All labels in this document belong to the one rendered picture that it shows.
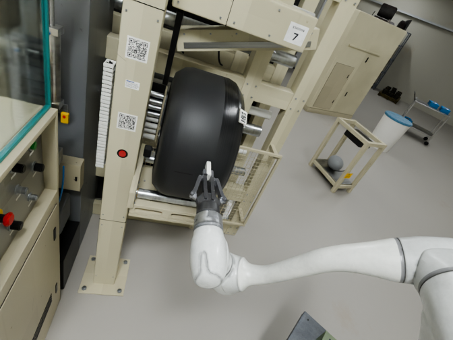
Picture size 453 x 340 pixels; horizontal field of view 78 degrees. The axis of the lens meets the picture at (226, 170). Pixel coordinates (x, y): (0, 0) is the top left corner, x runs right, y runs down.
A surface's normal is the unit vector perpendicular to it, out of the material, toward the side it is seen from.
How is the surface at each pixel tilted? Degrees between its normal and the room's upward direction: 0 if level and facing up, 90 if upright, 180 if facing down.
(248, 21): 90
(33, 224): 0
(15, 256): 0
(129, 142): 90
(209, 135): 56
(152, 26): 90
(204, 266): 38
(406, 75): 90
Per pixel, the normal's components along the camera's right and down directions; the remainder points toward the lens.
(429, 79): -0.60, 0.29
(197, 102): 0.32, -0.26
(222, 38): 0.10, 0.61
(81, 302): 0.33, -0.77
